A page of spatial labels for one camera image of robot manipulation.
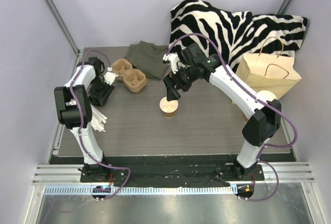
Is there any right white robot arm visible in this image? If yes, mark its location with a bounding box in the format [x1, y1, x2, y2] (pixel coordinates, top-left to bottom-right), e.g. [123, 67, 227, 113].
[162, 43, 281, 180]

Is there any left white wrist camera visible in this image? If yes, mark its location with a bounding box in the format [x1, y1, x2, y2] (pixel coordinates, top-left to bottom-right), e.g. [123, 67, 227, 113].
[103, 67, 118, 85]

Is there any brown paper bag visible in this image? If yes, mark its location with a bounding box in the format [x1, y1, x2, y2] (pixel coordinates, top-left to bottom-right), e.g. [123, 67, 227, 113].
[231, 37, 303, 105]

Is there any brown pulp cup carrier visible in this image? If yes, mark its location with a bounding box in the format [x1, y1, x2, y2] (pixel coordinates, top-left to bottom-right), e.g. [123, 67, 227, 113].
[111, 58, 147, 93]

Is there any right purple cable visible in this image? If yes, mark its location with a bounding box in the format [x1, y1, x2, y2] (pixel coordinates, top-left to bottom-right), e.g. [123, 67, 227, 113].
[165, 33, 299, 202]

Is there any white wrapped straws bundle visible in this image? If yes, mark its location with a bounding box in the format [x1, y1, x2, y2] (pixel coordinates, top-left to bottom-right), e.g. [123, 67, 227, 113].
[91, 106, 107, 132]

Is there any zebra print blanket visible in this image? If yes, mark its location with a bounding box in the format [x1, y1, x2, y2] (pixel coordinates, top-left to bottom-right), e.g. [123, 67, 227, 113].
[169, 0, 310, 70]

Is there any olive green cloth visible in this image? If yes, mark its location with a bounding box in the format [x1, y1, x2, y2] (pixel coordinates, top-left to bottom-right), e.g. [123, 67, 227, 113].
[125, 41, 168, 80]

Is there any brown paper coffee cup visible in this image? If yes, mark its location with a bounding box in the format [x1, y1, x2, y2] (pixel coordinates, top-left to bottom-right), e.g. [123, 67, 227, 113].
[159, 97, 178, 118]

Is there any stack of paper cups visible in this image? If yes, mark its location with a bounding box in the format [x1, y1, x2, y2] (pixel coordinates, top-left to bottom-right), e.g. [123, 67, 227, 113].
[246, 90, 277, 111]

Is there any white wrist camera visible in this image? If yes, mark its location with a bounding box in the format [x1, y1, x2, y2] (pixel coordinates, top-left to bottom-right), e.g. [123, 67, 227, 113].
[103, 67, 118, 85]
[162, 53, 182, 74]

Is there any aluminium rail frame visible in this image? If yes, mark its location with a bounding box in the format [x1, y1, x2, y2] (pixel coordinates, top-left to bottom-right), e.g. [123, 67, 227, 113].
[24, 48, 318, 224]

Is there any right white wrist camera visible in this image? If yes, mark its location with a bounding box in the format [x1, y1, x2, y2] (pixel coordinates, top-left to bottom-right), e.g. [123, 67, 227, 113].
[162, 53, 182, 74]

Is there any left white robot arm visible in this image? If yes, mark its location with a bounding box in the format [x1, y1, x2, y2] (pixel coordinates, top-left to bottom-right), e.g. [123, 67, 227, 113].
[54, 57, 115, 182]

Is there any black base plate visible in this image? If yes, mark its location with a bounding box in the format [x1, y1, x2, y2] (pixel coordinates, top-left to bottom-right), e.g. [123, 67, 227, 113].
[50, 155, 265, 187]

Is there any purple cable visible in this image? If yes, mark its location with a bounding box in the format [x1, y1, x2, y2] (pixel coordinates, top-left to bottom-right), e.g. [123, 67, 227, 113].
[69, 50, 132, 201]
[165, 33, 299, 202]

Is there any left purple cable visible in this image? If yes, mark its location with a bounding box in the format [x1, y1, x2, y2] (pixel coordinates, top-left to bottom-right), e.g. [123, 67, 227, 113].
[69, 50, 132, 201]

